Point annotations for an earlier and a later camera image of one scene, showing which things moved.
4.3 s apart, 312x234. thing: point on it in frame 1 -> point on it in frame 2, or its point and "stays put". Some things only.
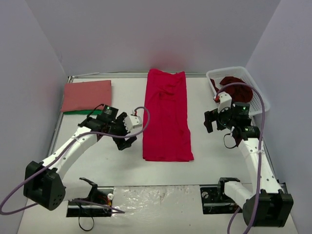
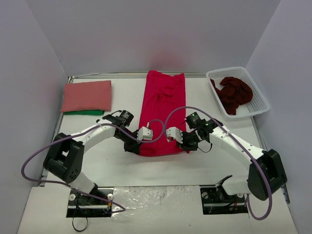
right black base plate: (214, 201) stays put
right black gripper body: (217, 119) -> (186, 144)
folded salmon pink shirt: (86, 95) stays put
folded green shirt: (95, 112) stays put
